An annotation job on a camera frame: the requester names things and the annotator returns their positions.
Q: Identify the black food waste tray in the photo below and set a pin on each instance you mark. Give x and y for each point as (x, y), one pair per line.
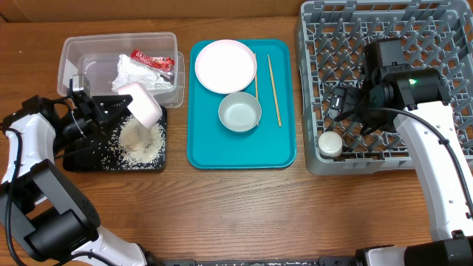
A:
(83, 155)

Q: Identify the small white rice plate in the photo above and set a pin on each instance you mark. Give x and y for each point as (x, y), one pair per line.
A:
(143, 106)

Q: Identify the clear plastic waste bin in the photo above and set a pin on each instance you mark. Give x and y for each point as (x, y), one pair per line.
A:
(97, 57)

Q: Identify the left wooden chopstick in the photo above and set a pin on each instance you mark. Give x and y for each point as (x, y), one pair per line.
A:
(256, 81)

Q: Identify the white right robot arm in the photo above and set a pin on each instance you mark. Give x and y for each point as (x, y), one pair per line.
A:
(415, 103)

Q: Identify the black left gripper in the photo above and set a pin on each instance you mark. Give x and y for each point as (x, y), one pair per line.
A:
(95, 110)

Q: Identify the spilled rice pile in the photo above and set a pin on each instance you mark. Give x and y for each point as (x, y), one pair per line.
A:
(133, 147)

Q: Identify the white crumpled tissue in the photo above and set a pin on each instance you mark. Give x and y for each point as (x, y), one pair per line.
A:
(130, 71)

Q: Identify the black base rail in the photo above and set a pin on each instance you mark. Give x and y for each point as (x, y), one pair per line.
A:
(258, 262)

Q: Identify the teal serving tray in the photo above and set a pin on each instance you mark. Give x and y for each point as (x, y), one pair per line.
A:
(212, 146)

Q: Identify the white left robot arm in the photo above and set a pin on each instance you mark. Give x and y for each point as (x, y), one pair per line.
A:
(42, 211)

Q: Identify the red snack wrapper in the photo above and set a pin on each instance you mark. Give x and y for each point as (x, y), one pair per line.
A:
(162, 65)

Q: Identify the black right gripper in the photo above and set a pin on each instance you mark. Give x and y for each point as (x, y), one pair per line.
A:
(349, 97)

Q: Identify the white cup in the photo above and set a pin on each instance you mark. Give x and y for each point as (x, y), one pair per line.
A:
(330, 145)

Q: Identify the wooden chopstick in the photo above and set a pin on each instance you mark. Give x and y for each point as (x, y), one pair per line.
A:
(276, 103)
(256, 81)

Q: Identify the grey bowl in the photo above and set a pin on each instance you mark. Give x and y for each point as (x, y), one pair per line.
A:
(239, 112)

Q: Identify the grey dishwasher rack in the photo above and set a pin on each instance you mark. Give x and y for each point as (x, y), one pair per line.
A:
(330, 37)

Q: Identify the right wooden chopstick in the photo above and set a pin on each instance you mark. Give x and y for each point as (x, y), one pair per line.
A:
(276, 103)

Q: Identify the large white plate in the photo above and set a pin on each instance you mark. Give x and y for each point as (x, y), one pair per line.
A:
(225, 66)

